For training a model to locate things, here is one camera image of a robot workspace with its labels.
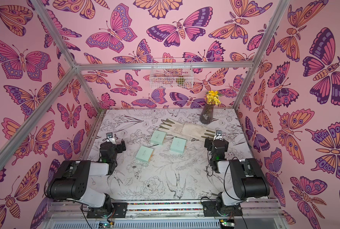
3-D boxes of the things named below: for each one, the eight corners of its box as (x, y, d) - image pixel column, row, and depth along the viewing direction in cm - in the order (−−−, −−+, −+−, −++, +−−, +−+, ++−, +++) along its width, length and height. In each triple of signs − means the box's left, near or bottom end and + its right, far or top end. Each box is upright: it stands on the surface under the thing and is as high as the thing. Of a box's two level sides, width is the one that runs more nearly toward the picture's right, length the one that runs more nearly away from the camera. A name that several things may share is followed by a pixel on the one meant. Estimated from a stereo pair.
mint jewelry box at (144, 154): (136, 159, 94) (135, 157, 92) (141, 147, 100) (140, 145, 97) (149, 163, 93) (148, 161, 90) (154, 150, 98) (153, 148, 96)
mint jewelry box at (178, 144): (170, 150, 98) (170, 148, 95) (173, 138, 104) (173, 135, 102) (184, 153, 97) (184, 151, 94) (186, 141, 103) (186, 138, 100)
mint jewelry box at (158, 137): (150, 142, 103) (150, 139, 100) (154, 132, 108) (154, 129, 106) (162, 144, 101) (162, 142, 99) (166, 134, 107) (165, 132, 104)
